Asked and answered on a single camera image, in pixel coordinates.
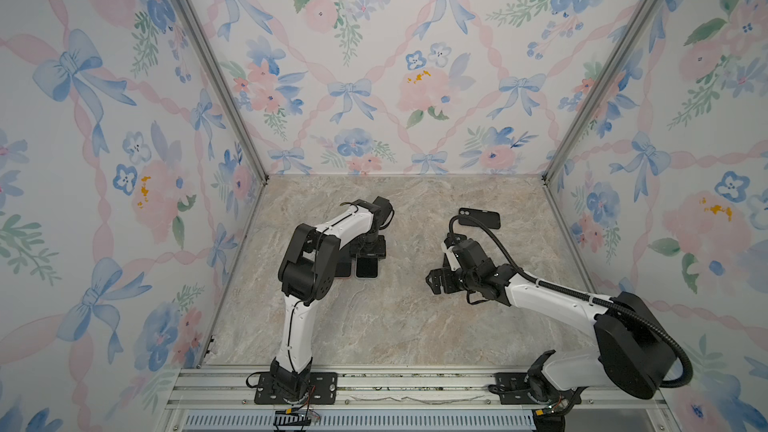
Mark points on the blue-edged black phone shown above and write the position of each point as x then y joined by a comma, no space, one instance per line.
367,267

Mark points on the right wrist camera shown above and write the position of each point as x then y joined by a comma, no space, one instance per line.
450,257

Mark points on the left corner aluminium post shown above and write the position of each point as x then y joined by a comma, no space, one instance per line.
206,55

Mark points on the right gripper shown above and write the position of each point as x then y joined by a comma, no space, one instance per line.
444,275

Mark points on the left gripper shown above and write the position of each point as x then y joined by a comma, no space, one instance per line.
356,250

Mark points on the black phone case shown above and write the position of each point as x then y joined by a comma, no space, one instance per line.
478,218

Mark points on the right corner aluminium post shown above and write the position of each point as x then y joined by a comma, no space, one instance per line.
639,20

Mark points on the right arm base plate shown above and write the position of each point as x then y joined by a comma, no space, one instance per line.
517,388

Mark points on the purple-edged black phone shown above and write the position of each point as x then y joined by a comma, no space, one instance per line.
344,265

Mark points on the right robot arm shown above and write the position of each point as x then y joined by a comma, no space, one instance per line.
631,350

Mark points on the corner aluminium post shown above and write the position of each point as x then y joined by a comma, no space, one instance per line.
206,55
639,20

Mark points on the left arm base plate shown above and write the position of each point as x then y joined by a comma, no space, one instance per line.
319,388

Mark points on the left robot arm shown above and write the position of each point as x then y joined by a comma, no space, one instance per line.
350,244

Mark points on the aluminium rail frame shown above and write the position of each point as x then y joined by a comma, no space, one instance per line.
395,398

